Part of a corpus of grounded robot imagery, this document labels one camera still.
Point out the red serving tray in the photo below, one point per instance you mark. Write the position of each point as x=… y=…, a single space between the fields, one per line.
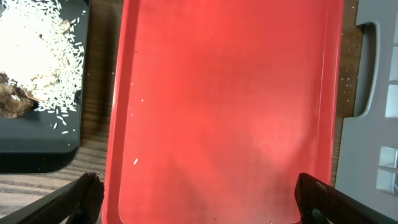
x=218 y=106

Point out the rice and food scraps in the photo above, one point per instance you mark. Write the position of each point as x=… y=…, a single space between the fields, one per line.
x=42 y=62

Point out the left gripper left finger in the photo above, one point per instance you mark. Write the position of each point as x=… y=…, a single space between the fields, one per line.
x=77 y=202

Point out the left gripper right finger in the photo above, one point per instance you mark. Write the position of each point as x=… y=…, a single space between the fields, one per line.
x=320 y=203

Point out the grey dishwasher rack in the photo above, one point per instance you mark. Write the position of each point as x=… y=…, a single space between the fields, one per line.
x=367 y=164

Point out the black plastic tray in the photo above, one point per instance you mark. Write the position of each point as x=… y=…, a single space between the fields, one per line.
x=32 y=147

